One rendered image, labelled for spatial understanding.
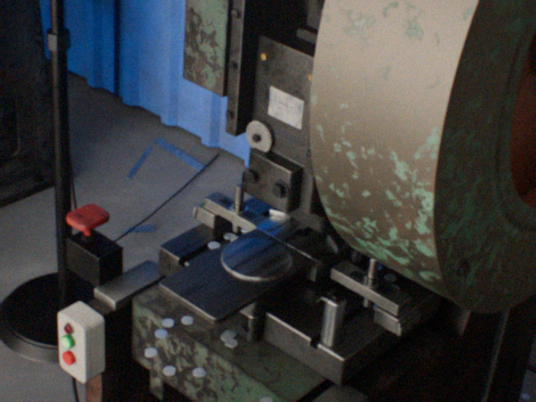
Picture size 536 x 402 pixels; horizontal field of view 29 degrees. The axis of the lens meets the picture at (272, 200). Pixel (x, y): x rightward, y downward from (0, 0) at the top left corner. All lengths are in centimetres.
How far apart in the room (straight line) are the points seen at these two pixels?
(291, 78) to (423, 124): 59
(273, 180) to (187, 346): 36
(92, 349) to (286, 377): 38
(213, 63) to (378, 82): 63
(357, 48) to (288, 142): 60
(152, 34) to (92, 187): 64
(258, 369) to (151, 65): 220
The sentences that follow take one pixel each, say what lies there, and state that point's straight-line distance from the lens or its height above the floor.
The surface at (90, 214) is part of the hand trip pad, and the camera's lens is 197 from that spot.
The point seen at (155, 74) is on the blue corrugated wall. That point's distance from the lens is 385.
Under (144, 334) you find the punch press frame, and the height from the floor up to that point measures 58.
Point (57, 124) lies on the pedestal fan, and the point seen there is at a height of 61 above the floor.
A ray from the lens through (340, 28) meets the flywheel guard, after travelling 117.
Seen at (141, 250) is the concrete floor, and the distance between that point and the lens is 320.
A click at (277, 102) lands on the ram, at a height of 107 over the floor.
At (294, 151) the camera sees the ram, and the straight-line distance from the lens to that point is 173.
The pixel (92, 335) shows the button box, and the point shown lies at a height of 60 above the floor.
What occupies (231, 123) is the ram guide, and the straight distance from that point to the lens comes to 176.
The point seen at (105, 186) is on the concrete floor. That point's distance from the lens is 351.
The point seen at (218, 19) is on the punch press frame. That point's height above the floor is 119.
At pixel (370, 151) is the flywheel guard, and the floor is 127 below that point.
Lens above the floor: 183
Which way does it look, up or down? 32 degrees down
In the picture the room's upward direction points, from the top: 5 degrees clockwise
